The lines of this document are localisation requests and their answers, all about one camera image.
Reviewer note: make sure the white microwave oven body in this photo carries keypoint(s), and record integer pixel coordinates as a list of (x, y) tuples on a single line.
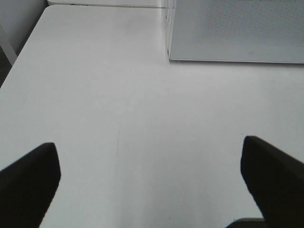
[(168, 7)]

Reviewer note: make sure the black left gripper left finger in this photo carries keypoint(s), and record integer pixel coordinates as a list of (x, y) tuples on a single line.
[(28, 186)]

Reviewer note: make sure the white microwave door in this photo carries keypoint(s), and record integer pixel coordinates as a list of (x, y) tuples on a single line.
[(270, 31)]

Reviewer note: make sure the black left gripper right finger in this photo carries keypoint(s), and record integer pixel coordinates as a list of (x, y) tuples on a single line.
[(276, 182)]

